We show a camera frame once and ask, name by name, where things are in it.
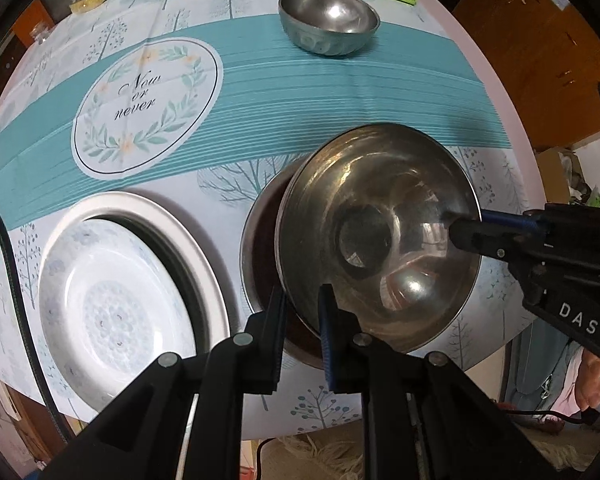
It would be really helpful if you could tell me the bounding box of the printed teal white tablecloth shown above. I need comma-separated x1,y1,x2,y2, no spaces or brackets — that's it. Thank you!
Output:
0,0,543,436

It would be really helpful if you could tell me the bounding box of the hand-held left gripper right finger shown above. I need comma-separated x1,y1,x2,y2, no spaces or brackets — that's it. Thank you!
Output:
317,284,556,480

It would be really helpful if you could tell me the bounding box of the person's right hand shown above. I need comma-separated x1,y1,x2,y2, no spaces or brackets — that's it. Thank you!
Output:
577,347,600,412

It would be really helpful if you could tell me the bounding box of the small steel bowl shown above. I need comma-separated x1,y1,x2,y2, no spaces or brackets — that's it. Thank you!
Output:
278,0,381,57

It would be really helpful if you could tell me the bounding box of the black cable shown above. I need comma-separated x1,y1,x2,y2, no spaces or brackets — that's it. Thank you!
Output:
0,192,68,443

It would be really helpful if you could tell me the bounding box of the white floral ceramic plate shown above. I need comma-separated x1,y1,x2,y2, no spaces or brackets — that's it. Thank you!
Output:
37,217,206,413

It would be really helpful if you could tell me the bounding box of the pink steel-lined bowl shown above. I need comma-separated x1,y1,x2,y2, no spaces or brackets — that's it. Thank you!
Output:
275,125,483,354

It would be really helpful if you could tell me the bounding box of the cardboard box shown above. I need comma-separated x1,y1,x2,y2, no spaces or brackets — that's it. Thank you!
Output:
534,146,576,206

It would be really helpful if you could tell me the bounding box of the white paper plate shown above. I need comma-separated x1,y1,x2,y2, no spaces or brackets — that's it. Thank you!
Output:
39,190,231,423

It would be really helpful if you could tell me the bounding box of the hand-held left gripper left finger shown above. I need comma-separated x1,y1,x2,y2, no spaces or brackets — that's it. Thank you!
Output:
40,287,288,480

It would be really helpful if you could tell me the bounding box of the cream shaggy rug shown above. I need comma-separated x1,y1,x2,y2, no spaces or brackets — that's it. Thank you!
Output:
260,427,376,480

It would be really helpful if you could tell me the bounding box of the grey blue cloth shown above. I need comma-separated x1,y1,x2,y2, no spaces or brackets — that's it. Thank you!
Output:
510,310,588,413

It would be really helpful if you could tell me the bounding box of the large steel bowl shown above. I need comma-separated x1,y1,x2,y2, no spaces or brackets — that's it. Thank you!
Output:
240,157,331,371

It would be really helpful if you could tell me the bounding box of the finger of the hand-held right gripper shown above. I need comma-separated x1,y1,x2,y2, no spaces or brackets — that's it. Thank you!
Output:
449,216,532,262
481,211,548,234

